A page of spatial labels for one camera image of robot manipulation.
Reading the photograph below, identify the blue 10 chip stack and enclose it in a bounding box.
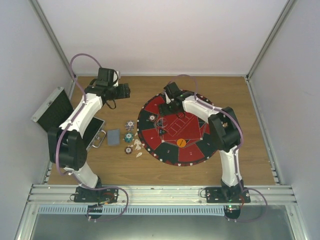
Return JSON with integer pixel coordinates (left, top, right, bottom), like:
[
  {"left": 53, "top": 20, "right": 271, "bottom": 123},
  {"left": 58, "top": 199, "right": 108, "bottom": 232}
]
[{"left": 125, "top": 120, "right": 135, "bottom": 131}]

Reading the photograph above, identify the orange big blind button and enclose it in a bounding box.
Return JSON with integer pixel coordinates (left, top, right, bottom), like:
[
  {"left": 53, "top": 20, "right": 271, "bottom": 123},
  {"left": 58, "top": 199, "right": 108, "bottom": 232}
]
[{"left": 176, "top": 138, "right": 187, "bottom": 148}]

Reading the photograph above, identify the playing card deck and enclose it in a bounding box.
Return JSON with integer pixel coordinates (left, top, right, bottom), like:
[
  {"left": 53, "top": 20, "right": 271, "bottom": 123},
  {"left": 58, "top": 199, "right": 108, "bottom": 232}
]
[{"left": 107, "top": 128, "right": 121, "bottom": 146}]

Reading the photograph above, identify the green 50 chip stack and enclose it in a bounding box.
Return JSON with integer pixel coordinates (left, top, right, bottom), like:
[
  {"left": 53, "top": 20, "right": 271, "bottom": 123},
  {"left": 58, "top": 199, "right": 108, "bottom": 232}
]
[{"left": 124, "top": 132, "right": 134, "bottom": 143}]

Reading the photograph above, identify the orange 100 chip stack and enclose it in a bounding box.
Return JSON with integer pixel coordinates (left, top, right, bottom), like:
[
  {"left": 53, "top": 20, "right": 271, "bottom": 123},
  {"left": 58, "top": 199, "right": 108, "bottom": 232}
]
[{"left": 124, "top": 146, "right": 133, "bottom": 155}]

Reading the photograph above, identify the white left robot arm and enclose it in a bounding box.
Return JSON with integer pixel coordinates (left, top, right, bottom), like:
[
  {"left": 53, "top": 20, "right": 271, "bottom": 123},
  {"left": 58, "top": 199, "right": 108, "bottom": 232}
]
[{"left": 47, "top": 79, "right": 131, "bottom": 202}]

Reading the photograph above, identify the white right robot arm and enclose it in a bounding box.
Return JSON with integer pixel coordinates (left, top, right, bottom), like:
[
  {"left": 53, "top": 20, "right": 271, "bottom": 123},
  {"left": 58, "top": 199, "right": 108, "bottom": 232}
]
[{"left": 159, "top": 90, "right": 244, "bottom": 203}]

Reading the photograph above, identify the clear round dealer button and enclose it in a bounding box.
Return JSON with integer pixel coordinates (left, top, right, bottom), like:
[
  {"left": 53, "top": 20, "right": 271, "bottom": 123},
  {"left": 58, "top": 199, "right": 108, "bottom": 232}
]
[{"left": 156, "top": 117, "right": 168, "bottom": 128}]

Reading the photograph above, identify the round red black poker mat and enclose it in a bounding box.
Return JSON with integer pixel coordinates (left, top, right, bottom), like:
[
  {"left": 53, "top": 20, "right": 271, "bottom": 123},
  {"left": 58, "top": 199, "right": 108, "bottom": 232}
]
[{"left": 136, "top": 93, "right": 218, "bottom": 167}]

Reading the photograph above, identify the aluminium poker case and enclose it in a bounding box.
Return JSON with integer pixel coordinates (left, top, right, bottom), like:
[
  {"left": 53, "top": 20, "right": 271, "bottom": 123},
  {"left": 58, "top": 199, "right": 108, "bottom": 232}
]
[{"left": 31, "top": 87, "right": 106, "bottom": 151}]

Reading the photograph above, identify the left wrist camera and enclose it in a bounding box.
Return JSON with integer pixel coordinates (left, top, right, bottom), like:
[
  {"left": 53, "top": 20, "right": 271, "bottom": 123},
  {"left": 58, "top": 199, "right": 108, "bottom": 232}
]
[{"left": 95, "top": 67, "right": 121, "bottom": 87}]

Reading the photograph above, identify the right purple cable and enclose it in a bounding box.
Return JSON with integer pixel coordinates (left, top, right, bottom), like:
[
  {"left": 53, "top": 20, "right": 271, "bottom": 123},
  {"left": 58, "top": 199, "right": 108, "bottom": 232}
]
[{"left": 167, "top": 74, "right": 245, "bottom": 186}]

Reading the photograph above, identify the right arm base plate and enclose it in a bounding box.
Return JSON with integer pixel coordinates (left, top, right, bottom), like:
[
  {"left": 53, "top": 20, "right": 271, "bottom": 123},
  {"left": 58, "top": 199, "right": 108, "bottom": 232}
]
[{"left": 199, "top": 186, "right": 251, "bottom": 204}]

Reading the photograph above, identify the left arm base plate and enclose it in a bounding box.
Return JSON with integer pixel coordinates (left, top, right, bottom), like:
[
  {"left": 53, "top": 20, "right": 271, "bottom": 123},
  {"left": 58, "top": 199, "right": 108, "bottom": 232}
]
[{"left": 69, "top": 186, "right": 119, "bottom": 204}]

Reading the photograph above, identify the slotted cable duct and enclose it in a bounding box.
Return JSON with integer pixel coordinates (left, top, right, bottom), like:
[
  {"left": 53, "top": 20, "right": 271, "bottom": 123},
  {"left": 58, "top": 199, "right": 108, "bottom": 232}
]
[{"left": 38, "top": 204, "right": 225, "bottom": 217}]

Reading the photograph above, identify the front aluminium rail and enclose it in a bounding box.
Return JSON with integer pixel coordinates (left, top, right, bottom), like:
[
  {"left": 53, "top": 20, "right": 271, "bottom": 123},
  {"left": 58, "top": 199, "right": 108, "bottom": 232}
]
[{"left": 27, "top": 184, "right": 297, "bottom": 206}]

